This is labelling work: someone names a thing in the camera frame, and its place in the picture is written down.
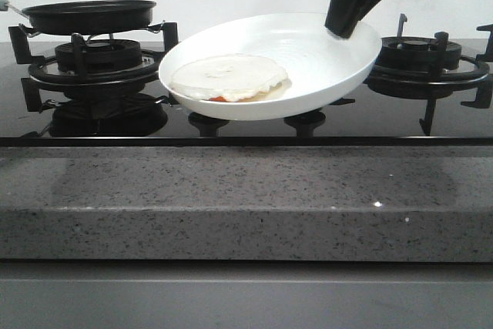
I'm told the white round plate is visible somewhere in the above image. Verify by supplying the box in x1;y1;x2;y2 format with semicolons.
159;13;382;121

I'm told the white fried egg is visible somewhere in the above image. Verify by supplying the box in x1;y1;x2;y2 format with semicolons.
169;54;288;102

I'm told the black frying pan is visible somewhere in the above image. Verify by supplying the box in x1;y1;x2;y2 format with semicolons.
1;0;156;35

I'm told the black right gas burner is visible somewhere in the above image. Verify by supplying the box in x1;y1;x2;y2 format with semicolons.
374;36;438;72

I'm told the black gas burner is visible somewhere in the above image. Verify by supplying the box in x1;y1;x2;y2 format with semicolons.
55;39;143;73
374;36;438;72

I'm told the black glass gas hob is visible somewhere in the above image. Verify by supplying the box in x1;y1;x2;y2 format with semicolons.
1;43;492;147

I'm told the black left gas burner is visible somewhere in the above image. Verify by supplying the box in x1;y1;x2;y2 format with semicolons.
55;39;143;73

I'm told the chrome wire pan rack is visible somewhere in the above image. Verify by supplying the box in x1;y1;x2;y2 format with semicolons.
18;21;168;47

